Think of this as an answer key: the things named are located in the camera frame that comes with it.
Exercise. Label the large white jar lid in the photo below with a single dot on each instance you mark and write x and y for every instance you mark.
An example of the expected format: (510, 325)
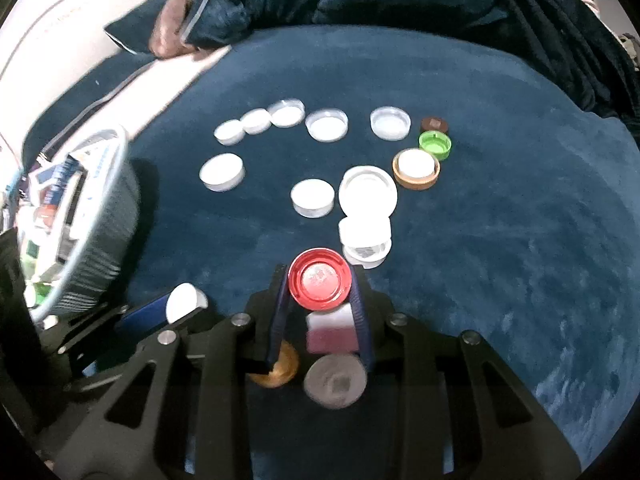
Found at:
(368, 190)

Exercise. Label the white bed headboard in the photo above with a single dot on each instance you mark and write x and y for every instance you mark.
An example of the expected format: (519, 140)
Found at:
(50, 35)

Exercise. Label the dark blue plush bedspread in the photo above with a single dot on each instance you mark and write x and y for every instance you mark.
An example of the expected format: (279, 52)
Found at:
(475, 235)

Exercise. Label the round light blue basket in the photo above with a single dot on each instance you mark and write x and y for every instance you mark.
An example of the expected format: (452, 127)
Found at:
(107, 240)

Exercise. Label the green bottle cap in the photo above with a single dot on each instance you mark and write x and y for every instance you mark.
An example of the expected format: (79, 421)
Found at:
(435, 144)

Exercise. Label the black clothing pile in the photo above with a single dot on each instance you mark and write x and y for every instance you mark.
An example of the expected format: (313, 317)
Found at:
(550, 25)

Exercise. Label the small dark brown cap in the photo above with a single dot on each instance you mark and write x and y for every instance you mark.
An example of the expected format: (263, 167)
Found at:
(434, 124)

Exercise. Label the red bottle cap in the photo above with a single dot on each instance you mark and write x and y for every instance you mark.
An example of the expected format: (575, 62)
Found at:
(320, 282)

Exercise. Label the grey bottle cap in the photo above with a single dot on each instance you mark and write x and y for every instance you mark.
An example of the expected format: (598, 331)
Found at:
(335, 380)

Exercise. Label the dark blue piped pillow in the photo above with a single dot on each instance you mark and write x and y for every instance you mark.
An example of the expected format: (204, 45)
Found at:
(132, 30)
(65, 120)

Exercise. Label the clear rimmed white lid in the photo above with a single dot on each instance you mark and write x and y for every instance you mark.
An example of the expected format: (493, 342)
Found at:
(390, 122)
(326, 125)

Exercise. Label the medicine box with orange print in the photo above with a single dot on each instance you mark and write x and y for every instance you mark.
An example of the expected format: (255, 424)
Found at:
(47, 212)

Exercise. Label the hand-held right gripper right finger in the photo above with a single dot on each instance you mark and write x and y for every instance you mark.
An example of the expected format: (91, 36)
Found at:
(363, 330)

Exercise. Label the brown plush cloth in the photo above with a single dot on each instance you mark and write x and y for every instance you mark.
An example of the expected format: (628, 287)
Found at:
(167, 25)

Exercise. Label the gold bottle cap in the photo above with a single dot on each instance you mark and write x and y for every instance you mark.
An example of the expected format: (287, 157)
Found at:
(282, 367)

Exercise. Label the small white bottle cap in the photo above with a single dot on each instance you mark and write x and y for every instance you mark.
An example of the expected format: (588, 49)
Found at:
(230, 131)
(256, 121)

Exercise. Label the pink bottle cap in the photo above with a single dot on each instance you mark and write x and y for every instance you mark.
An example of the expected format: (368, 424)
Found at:
(332, 337)

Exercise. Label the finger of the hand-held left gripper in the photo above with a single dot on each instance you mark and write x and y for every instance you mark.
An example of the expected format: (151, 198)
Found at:
(145, 312)
(87, 339)

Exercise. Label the blue and white medicine box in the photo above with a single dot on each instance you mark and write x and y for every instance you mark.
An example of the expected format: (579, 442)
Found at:
(55, 176)

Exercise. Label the tall white jar cap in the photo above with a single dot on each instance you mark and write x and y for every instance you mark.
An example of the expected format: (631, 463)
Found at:
(365, 232)

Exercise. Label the clear rimmed white cap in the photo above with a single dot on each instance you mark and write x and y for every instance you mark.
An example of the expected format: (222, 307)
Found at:
(286, 112)

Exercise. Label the rounded white cap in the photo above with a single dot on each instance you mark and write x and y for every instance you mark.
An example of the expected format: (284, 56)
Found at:
(185, 302)

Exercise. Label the gold rimmed white cap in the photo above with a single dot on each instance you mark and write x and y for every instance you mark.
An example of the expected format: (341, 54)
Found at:
(416, 168)

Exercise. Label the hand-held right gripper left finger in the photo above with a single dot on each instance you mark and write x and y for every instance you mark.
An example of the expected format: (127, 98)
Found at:
(276, 325)

